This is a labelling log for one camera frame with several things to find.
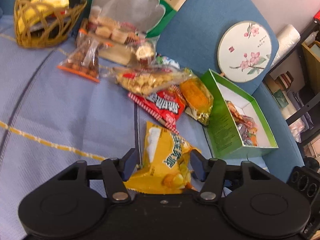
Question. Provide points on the yellow popcorn snack bag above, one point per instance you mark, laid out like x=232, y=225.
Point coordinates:
x=165, y=168

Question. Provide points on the small wrapped candies in box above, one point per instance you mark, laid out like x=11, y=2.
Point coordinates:
x=246, y=125

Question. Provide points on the clear bag of popcorn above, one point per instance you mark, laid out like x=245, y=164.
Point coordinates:
x=145, y=81

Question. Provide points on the clear orange-trim nut bag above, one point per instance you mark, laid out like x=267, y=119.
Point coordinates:
x=83, y=61

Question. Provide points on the black metal shelf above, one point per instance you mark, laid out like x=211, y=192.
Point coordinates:
x=308, y=96

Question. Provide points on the yellow snack bag in basket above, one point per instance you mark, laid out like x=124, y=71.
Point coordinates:
x=47, y=1

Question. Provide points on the green cardboard box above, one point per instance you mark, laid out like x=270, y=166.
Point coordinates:
x=224, y=136

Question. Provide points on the gold orange snack packet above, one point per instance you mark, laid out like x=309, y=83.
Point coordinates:
x=198, y=98

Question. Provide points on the red striped snack bag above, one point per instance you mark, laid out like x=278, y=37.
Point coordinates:
x=166, y=106

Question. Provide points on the blue sofa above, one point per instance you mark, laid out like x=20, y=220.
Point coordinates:
x=192, y=35

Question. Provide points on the small cupcake snack packet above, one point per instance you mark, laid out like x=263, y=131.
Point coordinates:
x=145, y=53

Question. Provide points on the woven yellow wicker basket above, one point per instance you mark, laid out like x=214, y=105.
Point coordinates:
x=41, y=25

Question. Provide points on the clear plastic roll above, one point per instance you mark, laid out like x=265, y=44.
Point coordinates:
x=288, y=37

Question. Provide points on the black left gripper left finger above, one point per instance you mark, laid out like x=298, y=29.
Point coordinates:
x=113, y=172

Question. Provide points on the light blue sofa blanket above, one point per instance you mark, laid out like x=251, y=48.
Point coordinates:
x=51, y=119

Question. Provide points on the round floral hand fan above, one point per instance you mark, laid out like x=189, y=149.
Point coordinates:
x=244, y=51

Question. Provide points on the large kraft green snack bag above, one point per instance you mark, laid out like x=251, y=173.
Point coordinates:
x=122, y=22

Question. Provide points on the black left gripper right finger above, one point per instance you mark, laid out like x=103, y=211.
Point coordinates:
x=214, y=172

